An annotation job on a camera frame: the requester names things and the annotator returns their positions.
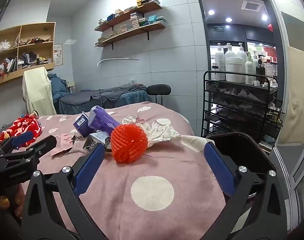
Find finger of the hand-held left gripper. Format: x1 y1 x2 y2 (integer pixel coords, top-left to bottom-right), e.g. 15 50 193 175
7 135 57 161
0 130 36 153

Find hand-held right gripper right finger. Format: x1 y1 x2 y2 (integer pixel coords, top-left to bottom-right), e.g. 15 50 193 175
203 141 289 240

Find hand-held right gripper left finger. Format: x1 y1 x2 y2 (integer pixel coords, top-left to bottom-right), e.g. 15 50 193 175
20 144 106 240

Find black bin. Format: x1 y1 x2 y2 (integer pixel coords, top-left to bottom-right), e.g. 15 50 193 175
207 132 276 198

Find red foam fruit net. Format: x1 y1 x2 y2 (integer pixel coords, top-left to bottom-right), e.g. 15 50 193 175
110 124 149 165

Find purple plastic bag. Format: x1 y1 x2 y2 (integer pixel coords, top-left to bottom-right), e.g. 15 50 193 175
88 106 122 133

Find person's left hand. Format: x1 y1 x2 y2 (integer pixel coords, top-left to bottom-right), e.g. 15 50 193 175
0 186 25 218

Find red star-print cloth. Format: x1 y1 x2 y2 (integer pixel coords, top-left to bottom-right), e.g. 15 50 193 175
0 114 43 145

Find silver foil box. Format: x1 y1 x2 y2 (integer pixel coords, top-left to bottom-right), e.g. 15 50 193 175
82 131 112 153

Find purple carton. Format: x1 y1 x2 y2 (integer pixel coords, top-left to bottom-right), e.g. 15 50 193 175
72 112 92 138

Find cream towel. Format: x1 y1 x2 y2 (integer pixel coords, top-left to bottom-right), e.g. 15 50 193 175
22 67 57 116

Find pink dotted blanket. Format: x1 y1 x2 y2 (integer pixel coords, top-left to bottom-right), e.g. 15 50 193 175
0 102 227 235

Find crumpled white printed wrapper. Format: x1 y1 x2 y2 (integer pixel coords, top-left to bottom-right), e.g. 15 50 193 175
122 115 145 130

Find blue covered massage bed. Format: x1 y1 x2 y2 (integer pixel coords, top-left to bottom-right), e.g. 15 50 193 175
48 74 151 114

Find crumpled white tissue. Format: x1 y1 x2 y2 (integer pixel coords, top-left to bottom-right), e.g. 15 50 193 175
144 119 180 148

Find grey blanket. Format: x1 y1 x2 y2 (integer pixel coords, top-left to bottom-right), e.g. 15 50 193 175
59 83 147 105

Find black chair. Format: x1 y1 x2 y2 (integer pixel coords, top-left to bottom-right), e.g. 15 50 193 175
146 84 172 105

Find large white jar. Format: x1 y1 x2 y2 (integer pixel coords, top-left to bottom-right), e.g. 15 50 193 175
226 57 245 83

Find dark pump bottle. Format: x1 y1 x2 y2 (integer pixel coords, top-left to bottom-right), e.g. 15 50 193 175
256 59 265 80

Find group of white pump bottles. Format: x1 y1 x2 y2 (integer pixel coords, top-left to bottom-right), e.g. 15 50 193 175
211 42 277 85

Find ceiling vent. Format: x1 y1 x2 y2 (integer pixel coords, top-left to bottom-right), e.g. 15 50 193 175
241 0 264 12

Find wooden wall cabinet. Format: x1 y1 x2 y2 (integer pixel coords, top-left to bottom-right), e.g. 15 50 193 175
0 22 56 88

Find black wire cart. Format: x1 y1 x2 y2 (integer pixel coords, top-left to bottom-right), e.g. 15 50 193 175
201 70 284 145

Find wall poster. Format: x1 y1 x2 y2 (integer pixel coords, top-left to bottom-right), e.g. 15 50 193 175
53 43 63 67

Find wooden wall shelf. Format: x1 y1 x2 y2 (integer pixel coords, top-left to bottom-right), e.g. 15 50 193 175
95 22 166 49
94 1 162 32

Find wooden wall shelves with boxes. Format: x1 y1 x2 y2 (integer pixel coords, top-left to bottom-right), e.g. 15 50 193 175
97 0 167 43

